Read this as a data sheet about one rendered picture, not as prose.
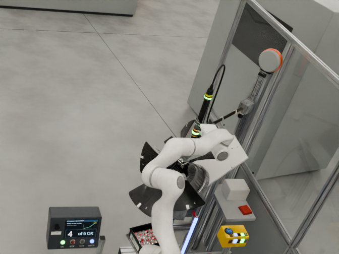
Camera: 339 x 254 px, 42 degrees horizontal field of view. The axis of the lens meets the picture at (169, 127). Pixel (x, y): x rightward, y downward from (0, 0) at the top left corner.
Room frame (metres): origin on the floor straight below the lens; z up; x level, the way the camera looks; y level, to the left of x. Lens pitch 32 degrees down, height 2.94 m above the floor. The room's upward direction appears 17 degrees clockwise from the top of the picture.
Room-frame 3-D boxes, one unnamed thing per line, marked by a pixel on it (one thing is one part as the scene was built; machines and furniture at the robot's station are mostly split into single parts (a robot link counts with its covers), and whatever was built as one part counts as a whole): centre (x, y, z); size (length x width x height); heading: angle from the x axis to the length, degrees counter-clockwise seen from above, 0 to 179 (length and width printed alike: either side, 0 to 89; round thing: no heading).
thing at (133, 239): (1.99, -0.09, 0.84); 0.22 x 0.17 x 0.07; 130
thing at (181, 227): (2.45, -0.30, 0.56); 0.19 x 0.04 x 0.04; 115
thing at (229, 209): (2.57, -0.61, 0.84); 0.36 x 0.24 x 0.03; 25
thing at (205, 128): (2.11, -0.22, 1.65); 0.11 x 0.10 x 0.07; 25
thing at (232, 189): (2.66, -0.60, 0.91); 0.17 x 0.16 x 0.11; 115
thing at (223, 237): (2.04, -0.58, 1.02); 0.16 x 0.10 x 0.11; 115
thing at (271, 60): (2.86, -0.52, 1.88); 0.17 x 0.15 x 0.16; 25
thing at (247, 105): (2.78, -0.47, 1.53); 0.10 x 0.07 x 0.08; 150
